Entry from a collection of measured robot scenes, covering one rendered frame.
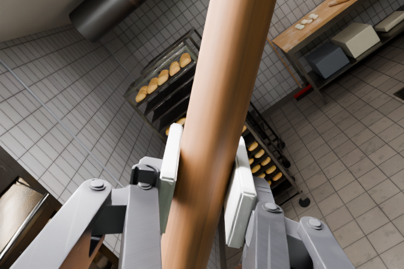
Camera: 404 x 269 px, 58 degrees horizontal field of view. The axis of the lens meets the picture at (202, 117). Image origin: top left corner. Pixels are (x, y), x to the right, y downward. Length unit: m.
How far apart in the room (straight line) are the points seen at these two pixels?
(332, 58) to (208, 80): 4.66
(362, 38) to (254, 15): 4.75
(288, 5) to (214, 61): 5.14
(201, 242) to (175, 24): 5.03
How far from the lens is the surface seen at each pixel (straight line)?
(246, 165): 0.19
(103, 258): 2.26
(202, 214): 0.20
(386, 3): 5.75
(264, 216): 0.16
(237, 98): 0.17
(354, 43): 4.88
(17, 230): 1.86
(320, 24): 4.55
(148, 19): 5.23
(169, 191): 0.16
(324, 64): 4.80
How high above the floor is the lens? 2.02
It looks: 15 degrees down
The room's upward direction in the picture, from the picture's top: 39 degrees counter-clockwise
